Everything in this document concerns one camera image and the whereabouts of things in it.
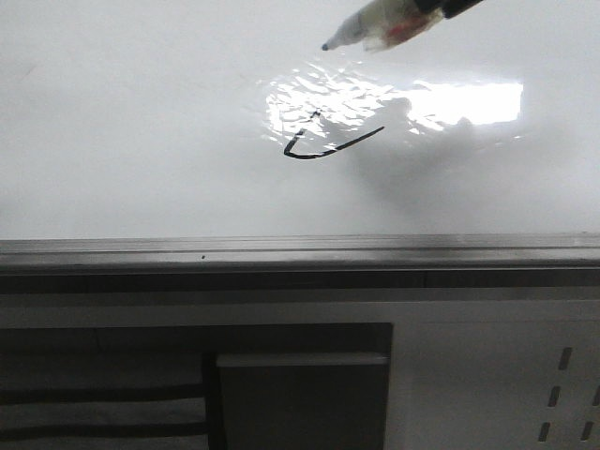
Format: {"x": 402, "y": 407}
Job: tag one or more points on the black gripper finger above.
{"x": 449, "y": 8}

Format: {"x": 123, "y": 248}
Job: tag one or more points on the white marker with tape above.
{"x": 382, "y": 25}

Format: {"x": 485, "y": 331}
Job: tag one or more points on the grey aluminium whiteboard tray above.
{"x": 299, "y": 262}

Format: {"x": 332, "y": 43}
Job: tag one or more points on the white glossy whiteboard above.
{"x": 226, "y": 118}

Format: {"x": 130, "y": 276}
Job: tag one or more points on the white perforated metal panel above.
{"x": 508, "y": 375}

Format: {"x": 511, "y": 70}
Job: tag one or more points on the dark slatted cabinet front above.
{"x": 143, "y": 388}

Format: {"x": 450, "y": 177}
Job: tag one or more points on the dark grey box panel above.
{"x": 304, "y": 400}

